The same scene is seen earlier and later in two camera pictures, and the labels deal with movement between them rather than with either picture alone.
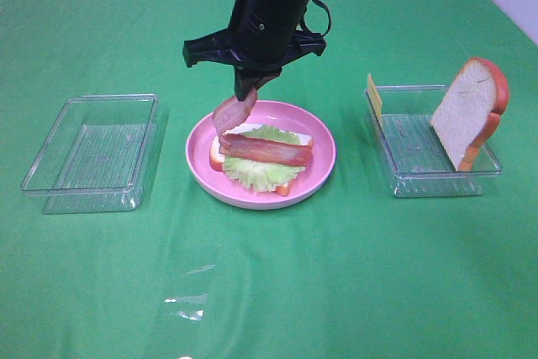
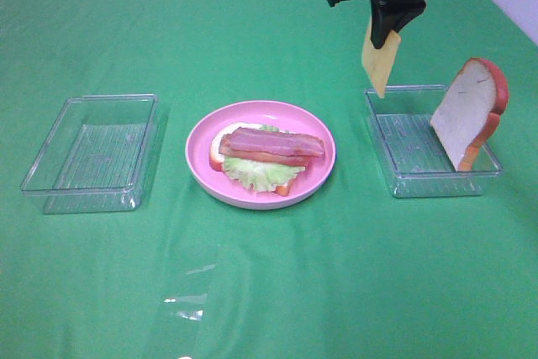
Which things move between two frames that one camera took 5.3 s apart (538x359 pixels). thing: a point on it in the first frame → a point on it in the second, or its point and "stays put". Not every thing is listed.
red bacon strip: [233, 113] → [273, 141]
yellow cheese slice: [375, 98] → [379, 61]
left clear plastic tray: [96, 158] stays put
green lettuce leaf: [263, 176] stays put
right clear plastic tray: [412, 150] stays put
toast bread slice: [217, 160] stays put
